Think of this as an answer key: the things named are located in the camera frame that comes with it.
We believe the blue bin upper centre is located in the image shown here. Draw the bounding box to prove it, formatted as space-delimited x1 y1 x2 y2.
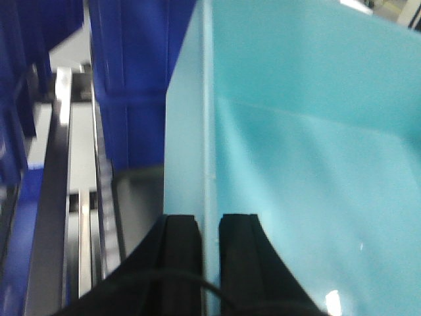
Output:
89 1 195 172

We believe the blue bin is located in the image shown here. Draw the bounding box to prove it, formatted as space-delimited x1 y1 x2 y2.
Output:
0 0 83 185
89 1 195 172

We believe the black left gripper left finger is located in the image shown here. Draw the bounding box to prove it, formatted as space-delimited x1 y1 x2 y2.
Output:
57 215 203 315

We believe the blue bin upper left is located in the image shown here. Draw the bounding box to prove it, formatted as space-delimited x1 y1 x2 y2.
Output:
0 0 83 185

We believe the light teal plastic bin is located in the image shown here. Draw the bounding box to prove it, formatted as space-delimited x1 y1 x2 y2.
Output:
164 1 420 315

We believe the steel tray upper shelf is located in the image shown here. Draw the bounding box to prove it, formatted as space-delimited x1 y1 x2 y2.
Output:
22 64 126 316

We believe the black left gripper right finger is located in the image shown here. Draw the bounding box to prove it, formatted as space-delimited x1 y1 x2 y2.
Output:
218 214 326 315

